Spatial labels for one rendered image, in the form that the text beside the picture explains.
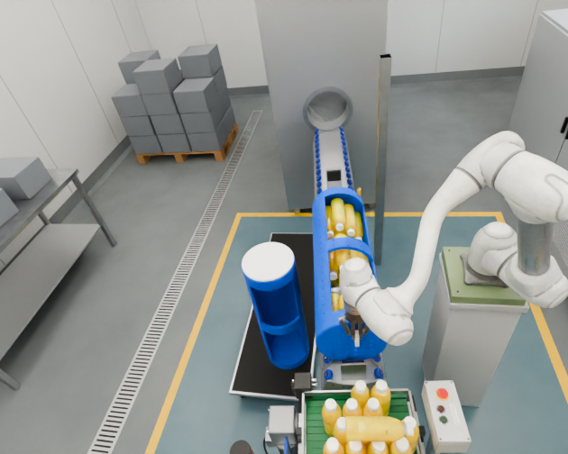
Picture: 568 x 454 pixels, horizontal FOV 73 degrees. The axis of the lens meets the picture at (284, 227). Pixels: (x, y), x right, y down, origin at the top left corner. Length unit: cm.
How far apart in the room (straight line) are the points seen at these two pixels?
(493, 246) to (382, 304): 73
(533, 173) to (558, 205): 10
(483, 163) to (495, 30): 535
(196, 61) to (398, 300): 426
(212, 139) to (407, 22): 321
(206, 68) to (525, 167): 421
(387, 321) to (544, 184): 54
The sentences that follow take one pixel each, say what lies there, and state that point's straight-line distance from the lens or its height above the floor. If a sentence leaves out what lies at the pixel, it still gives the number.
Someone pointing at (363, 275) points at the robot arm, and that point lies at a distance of 119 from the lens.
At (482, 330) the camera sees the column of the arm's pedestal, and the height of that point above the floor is 80.
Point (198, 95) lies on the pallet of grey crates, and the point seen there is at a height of 87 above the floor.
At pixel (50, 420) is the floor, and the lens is 331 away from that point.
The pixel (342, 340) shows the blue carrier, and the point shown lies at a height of 112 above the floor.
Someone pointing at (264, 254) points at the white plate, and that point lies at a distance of 204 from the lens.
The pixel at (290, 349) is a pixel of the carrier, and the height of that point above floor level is 16.
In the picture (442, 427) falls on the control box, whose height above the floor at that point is 110.
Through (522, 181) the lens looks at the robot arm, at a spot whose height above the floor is 180.
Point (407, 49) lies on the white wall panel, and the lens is 638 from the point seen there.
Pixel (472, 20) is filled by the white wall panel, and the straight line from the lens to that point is 643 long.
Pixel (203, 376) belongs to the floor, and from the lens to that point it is 294.
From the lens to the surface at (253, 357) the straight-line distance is 273.
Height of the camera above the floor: 246
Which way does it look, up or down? 41 degrees down
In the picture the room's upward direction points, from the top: 10 degrees counter-clockwise
